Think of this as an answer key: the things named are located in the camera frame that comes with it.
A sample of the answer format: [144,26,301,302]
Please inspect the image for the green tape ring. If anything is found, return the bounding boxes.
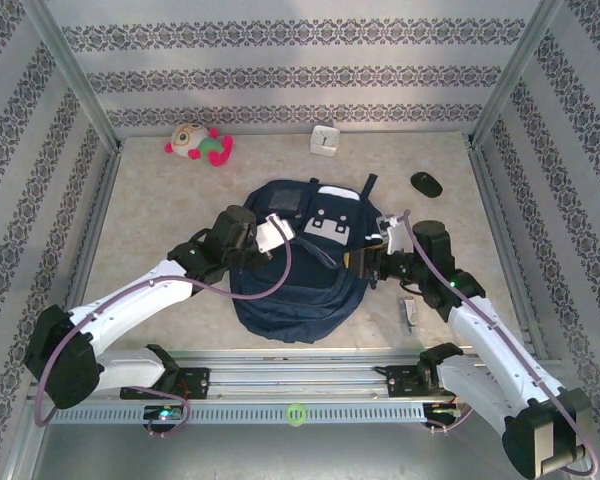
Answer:
[285,402,309,427]

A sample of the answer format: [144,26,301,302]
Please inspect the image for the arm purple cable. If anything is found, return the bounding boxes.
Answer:
[402,209,599,476]
[33,214,294,439]

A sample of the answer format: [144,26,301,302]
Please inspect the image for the aluminium table side rail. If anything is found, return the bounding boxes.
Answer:
[467,144,549,361]
[49,149,124,366]

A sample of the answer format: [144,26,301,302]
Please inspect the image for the pink white plush toy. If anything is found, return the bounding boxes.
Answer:
[163,123,235,168]

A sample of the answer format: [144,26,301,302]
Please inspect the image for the slotted grey cable duct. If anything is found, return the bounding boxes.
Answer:
[44,402,426,426]

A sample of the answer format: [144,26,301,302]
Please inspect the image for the navy blue backpack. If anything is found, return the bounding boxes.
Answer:
[228,173,384,346]

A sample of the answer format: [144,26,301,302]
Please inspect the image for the aluminium frame post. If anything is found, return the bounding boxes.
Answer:
[467,0,565,151]
[22,0,126,154]

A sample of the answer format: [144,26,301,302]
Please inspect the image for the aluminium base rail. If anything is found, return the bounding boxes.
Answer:
[27,349,571,402]

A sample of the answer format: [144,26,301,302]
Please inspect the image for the small white black device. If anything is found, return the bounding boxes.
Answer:
[397,295,421,333]

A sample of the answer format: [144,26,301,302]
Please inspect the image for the black computer mouse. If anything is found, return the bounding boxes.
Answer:
[410,171,444,200]

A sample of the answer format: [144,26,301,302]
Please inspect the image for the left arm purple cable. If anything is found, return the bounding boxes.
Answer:
[33,214,294,439]

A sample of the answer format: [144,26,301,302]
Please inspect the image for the white alarm clock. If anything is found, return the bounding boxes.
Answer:
[309,124,341,158]

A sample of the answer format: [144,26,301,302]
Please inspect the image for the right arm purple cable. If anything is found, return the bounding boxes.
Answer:
[402,209,599,476]

